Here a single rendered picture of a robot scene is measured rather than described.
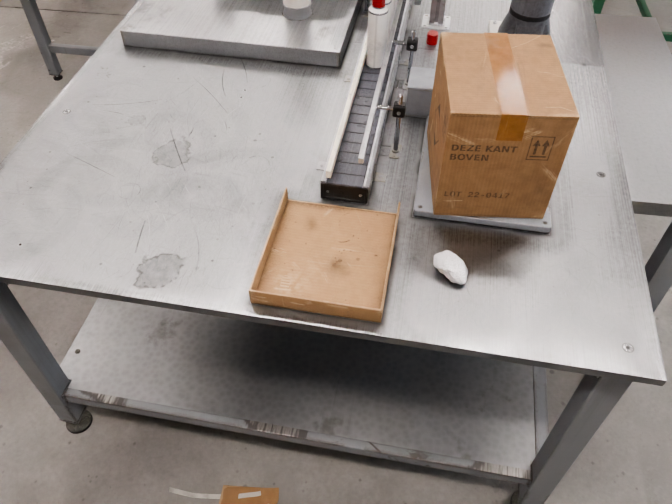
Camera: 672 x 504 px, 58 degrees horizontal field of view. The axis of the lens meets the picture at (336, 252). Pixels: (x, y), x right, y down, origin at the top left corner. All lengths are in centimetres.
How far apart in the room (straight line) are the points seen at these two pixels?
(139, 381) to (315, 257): 81
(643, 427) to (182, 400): 142
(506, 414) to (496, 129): 90
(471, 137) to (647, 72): 91
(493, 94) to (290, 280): 54
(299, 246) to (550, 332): 53
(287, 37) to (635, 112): 99
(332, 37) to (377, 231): 75
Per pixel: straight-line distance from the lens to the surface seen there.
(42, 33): 350
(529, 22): 189
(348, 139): 149
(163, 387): 186
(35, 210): 153
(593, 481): 206
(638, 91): 193
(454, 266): 125
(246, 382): 182
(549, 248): 137
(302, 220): 135
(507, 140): 123
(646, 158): 169
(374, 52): 171
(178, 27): 200
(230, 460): 197
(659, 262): 177
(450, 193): 131
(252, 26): 196
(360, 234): 132
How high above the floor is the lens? 179
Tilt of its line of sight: 48 degrees down
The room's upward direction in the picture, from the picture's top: straight up
